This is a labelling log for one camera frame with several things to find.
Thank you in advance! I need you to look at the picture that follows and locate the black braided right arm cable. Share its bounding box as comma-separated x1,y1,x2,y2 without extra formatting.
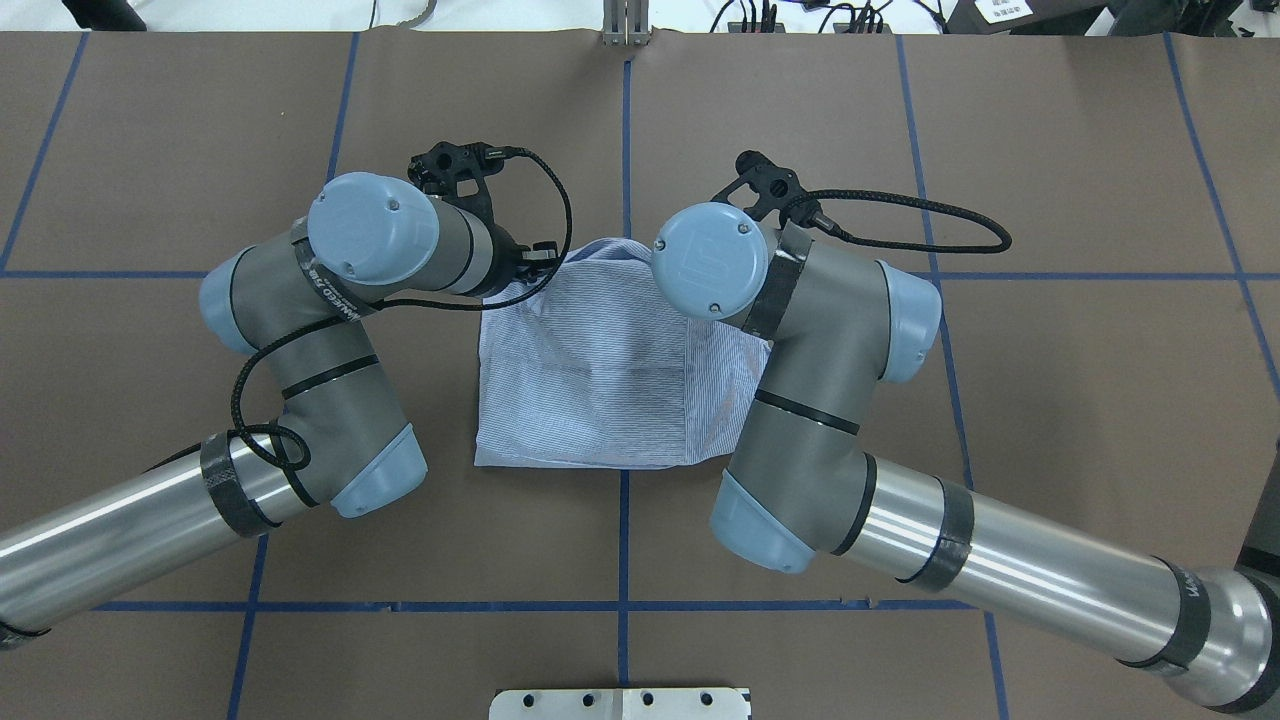
790,190,1012,254

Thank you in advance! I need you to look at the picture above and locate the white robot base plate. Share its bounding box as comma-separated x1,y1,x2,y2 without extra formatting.
488,685,754,719

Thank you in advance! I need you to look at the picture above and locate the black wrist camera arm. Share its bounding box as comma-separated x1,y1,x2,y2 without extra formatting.
710,149,835,234
406,141,508,222

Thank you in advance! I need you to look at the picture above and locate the light blue striped shirt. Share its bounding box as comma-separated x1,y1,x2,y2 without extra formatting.
474,238,771,470

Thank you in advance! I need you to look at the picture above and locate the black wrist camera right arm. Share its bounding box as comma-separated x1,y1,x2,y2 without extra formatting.
710,149,835,234

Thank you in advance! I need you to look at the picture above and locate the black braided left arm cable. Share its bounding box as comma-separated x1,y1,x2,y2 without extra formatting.
230,146,573,473

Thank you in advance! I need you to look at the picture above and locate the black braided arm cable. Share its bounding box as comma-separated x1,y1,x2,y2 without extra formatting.
790,190,1012,254
230,146,573,473

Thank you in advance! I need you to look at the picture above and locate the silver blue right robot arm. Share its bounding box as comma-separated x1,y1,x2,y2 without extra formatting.
654,202,1277,719

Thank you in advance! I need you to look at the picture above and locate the grey aluminium frame post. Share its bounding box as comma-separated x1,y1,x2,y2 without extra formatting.
600,0,652,47

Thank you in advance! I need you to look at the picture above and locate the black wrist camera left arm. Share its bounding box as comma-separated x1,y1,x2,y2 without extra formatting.
406,141,508,222

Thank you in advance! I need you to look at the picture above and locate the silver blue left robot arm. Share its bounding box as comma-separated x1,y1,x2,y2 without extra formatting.
3,172,568,651

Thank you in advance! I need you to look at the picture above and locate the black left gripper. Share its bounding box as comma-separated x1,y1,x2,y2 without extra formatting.
485,225,561,299

